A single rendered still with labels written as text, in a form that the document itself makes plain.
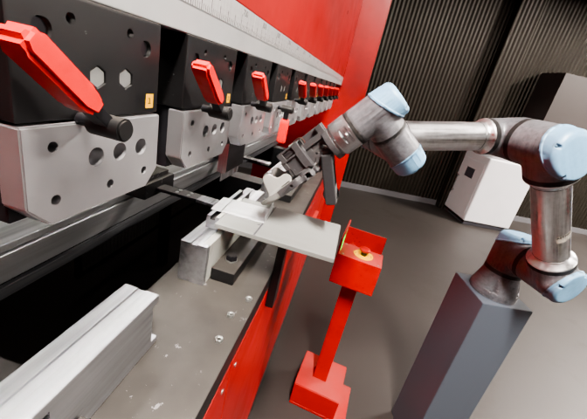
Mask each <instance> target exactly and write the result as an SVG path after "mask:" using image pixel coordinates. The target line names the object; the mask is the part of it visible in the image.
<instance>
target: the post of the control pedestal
mask: <svg viewBox="0 0 587 419"><path fill-rule="evenodd" d="M355 295H356V291H355V290H352V289H349V288H348V287H345V286H342V288H341V290H340V293H339V297H338V300H337V302H336V305H335V309H334V312H333V315H332V319H331V321H330V324H329V327H328V331H327V334H326V338H325V340H324V343H323V346H322V349H321V353H320V357H319V360H318V362H317V365H316V368H315V371H314V377H316V378H318V379H320V380H322V381H326V380H327V378H328V373H329V370H330V368H331V365H332V363H333V360H334V357H335V353H336V350H337V348H338V345H339V342H340V339H341V337H342V332H343V329H344V327H345V325H346V322H347V319H348V316H349V312H350V309H351V306H352V304H353V301H354V298H355Z"/></svg>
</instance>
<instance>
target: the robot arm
mask: <svg viewBox="0 0 587 419"><path fill-rule="evenodd" d="M409 110H410V108H409V106H408V105H407V103H406V101H405V99H404V97H403V96H402V94H401V93H400V92H399V91H398V90H397V88H396V87H395V86H394V85H393V84H392V83H389V82H388V83H385V84H383V85H382V86H379V87H378V88H377V89H376V90H374V91H373V92H371V93H368V95H367V96H366V97H365V98H363V99H362V100H361V101H359V102H358V103H357V104H355V105H354V106H353V107H351V108H350V109H349V110H348V111H347V112H345V113H344V114H342V115H341V116H339V117H338V118H337V119H335V120H334V121H333V122H331V123H330V124H329V125H328V128H325V127H324V125H323V124H322V122H321V123H320V124H319V125H317V126H316V127H314V128H313V129H312V130H311V131H309V132H308V133H307V134H305V135H304V136H302V137H299V138H297V139H296V140H295V141H293V144H291V145H289V146H288V148H285V149H284V150H283V151H281V152H280V154H279V155H277V157H278V159H279V160H280V162H281V165H282V167H283V168H284V169H285V171H283V170H281V169H280V168H273V170H272V173H273V175H270V174H267V175H264V177H263V183H264V184H265V187H266V191H267V193H268V195H269V197H267V199H265V200H264V201H263V202H261V204H262V205H266V204H271V203H274V202H275V201H277V200H278V199H280V198H281V197H282V196H284V195H286V194H287V193H289V192H290V191H292V190H293V189H295V188H296V187H298V186H299V185H300V184H303V183H304V182H306V181H308V180H309V179H310V178H312V177H313V176H314V175H316V174H317V173H319V172H321V171H322V177H323V187H324V190H323V197H324V199H325V203H326V205H336V203H337V199H338V197H339V195H340V192H339V189H338V188H337V182H336V172H335V156H336V157H338V158H339V159H341V158H342V157H343V156H344V155H345V154H346V155H348V154H349V153H351V152H352V151H354V150H355V149H357V148H359V147H360V146H361V147H362V148H366V149H368V150H369V151H370V152H372V153H373V154H375V155H377V156H379V157H380V158H382V159H384V160H385V161H387V162H388V164H389V165H390V168H391V169H393V170H394V172H395V173H396V174H397V175H401V176H407V175H411V174H414V173H415V172H417V171H418V170H419V169H420V168H422V167H423V165H424V164H425V160H426V155H425V152H424V151H467V150H472V151H473V152H474V153H476V154H479V155H493V156H496V157H500V158H502V159H505V160H507V161H511V162H513V163H516V164H519V165H521V177H522V180H523V181H524V182H525V183H527V185H529V194H530V218H531V235H529V234H526V233H522V232H520V231H515V230H502V231H501V232H500V233H499V235H498V237H497V238H496V239H495V242H494V245H493V247H492V249H491V251H490V252H489V254H488V256H487V259H486V261H485V263H484V264H483V265H482V266H481V267H480V268H479V270H477V271H476V272H475V273H474V274H473V275H472V276H471V277H470V280H469V283H470V285H471V286H472V288H473V289H474V290H475V291H477V292H478V293H479V294H481V295H483V296H484V297H486V298H488V299H491V300H492V301H494V302H497V303H500V304H503V305H507V306H512V305H514V304H515V303H516V302H517V300H518V298H519V291H520V283H521V280H522V281H524V282H525V283H527V284H528V285H530V286H531V287H532V288H534V289H535V290H536V291H538V292H539V293H540V294H541V295H542V296H543V297H546V298H547V299H549V300H550V301H552V302H555V303H563V302H566V301H569V300H571V299H573V298H575V297H576V296H577V295H578V294H579V293H580V292H582V291H583V289H584V288H585V287H586V286H587V274H586V273H584V271H580V270H578V268H577V256H576V254H575V253H574V252H573V251H571V225H572V199H573V184H574V183H576V182H578V181H579V180H580V179H581V178H582V177H583V176H585V175H586V174H587V130H585V129H582V128H579V127H575V126H572V125H569V124H558V123H554V122H549V121H544V120H535V119H531V118H523V117H516V118H484V119H480V120H477V121H476V122H462V121H407V120H404V116H405V115H406V114H407V113H408V112H409ZM323 144H326V145H327V148H324V147H323ZM291 176H292V177H291Z"/></svg>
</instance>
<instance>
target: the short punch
mask: <svg viewBox="0 0 587 419"><path fill-rule="evenodd" d="M244 152H245V144H244V145H242V146H237V145H233V144H231V143H230V144H227V145H225V147H224V150H223V152H222V154H221V155H219V156H218V169H217V172H219V173H220V180H219V181H220V182H221V181H223V180H224V179H225V178H227V177H228V176H230V175H232V174H234V173H235V172H237V171H238V165H240V164H242V163H243V158H244Z"/></svg>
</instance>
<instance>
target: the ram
mask: <svg viewBox="0 0 587 419"><path fill-rule="evenodd" d="M89 1H92V2H94V3H98V4H101V5H104V6H107V7H109V8H112V9H115V10H119V11H122V12H125V13H127V14H130V15H133V16H136V17H140V18H143V19H146V20H148V21H151V22H154V23H157V24H159V25H160V26H161V28H163V29H167V30H172V31H179V32H183V33H187V34H190V35H192V36H195V37H198V38H202V39H205V40H208V41H211V42H213V43H216V44H219V45H223V46H226V47H229V48H232V49H234V50H237V51H238V52H243V53H246V54H250V55H253V56H255V57H258V58H262V59H265V60H268V61H271V62H273V63H274V64H279V65H283V66H286V67H288V68H291V69H293V70H296V71H299V72H304V73H306V74H309V75H312V76H315V77H317V78H320V79H325V80H327V81H330V82H333V83H336V84H337V85H340V86H341V85H342V81H340V80H339V79H336V78H334V77H332V76H330V75H328V74H327V73H325V72H323V71H321V70H319V69H317V68H315V67H313V66H311V65H309V64H307V63H305V62H303V61H301V60H299V59H297V58H295V57H293V56H291V55H290V54H288V53H286V52H284V51H282V50H280V49H278V48H276V47H274V46H272V45H270V44H268V43H266V42H264V41H262V40H260V39H258V38H255V37H254V36H252V35H251V34H249V33H247V32H245V31H242V30H240V29H239V28H237V27H235V26H233V25H231V24H228V23H226V22H225V21H223V20H221V19H219V18H217V17H214V16H213V15H211V14H210V13H208V12H206V11H204V10H201V9H199V8H197V7H196V6H194V5H192V4H190V3H187V2H185V1H184V0H89ZM236 1H237V2H239V3H240V4H242V5H243V6H245V7H246V8H247V9H248V10H250V11H251V12H252V13H254V14H255V15H257V16H258V17H260V18H261V19H263V20H264V21H265V22H267V23H268V24H270V25H271V26H272V27H273V28H275V29H276V30H277V31H279V32H281V33H282V34H283V35H285V36H286V37H288V38H289V39H291V40H292V41H294V42H295V43H296V44H297V45H299V46H300V47H301V48H303V49H304V50H306V51H307V52H309V53H310V54H311V55H313V56H314V57H316V58H317V59H319V60H320V61H321V62H322V63H323V64H325V65H327V66H328V67H329V68H331V69H332V70H334V71H335V72H337V73H338V74H340V75H341V76H342V77H344V73H345V70H346V66H347V63H348V59H349V53H350V49H351V45H352V42H353V38H354V35H355V31H356V25H357V21H358V18H359V14H360V10H361V7H362V3H363V0H236Z"/></svg>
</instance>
